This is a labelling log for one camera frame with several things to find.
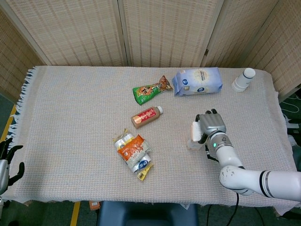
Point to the brown drink bottle red label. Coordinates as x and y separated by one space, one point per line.
144 116

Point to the peach facial tissue pack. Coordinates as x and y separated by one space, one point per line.
195 135

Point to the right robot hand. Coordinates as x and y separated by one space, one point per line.
212 123

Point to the small orange box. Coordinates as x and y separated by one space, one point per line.
94 205

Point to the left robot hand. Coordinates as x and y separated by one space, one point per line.
3 169

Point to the orange and white snack bag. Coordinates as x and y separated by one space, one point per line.
132 150

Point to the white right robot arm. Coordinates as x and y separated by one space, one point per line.
277 183

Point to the beige woven tablecloth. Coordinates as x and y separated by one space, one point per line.
70 129

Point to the woven folding screen panel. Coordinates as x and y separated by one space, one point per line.
70 30
14 58
282 47
164 30
235 35

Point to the metal screen hinge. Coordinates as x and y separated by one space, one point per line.
206 52

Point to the green snack bag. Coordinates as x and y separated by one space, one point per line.
145 93

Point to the stack of white paper cups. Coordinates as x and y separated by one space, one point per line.
243 80

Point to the blue padded seat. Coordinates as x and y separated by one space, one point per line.
145 214

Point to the blue tissue pack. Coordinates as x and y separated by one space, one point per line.
197 80

